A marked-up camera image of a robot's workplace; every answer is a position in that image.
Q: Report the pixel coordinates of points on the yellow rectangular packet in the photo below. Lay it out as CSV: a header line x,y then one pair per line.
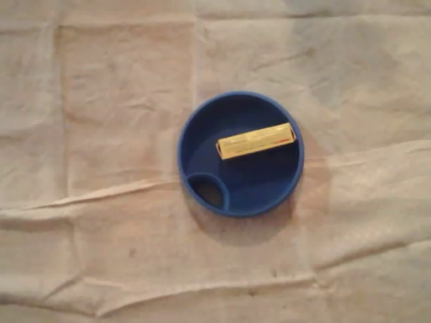
x,y
256,141

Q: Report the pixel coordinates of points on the blue round plastic bowl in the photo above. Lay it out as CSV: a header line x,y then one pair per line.
x,y
256,181

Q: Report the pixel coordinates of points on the white creased cloth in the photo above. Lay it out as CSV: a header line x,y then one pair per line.
x,y
118,168

